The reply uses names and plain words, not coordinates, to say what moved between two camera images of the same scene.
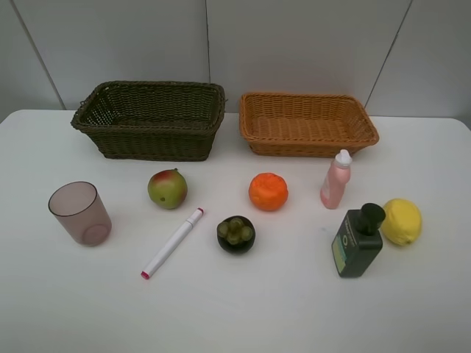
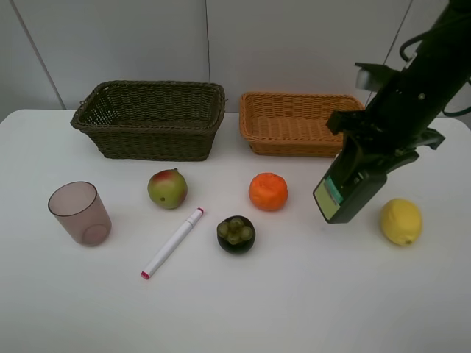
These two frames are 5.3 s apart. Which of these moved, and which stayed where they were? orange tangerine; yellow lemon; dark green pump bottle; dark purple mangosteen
Moved: dark green pump bottle
Stayed: orange tangerine; yellow lemon; dark purple mangosteen
